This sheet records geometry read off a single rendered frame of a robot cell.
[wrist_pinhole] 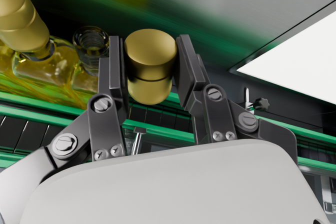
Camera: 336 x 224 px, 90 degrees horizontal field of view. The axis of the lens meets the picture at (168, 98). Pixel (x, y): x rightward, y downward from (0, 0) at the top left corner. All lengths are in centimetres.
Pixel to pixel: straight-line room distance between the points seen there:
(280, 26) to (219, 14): 9
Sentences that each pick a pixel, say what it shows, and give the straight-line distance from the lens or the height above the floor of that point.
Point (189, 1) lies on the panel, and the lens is 26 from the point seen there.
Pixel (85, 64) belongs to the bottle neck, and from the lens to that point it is 18.
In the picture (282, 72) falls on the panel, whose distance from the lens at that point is 43.
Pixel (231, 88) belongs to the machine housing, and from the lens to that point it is 58.
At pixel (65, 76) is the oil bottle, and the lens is 23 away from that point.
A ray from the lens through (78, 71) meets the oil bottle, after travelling 21.
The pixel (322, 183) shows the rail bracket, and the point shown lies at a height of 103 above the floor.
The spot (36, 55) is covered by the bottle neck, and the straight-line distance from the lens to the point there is 21.
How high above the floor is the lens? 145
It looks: 67 degrees down
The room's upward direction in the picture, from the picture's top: 50 degrees clockwise
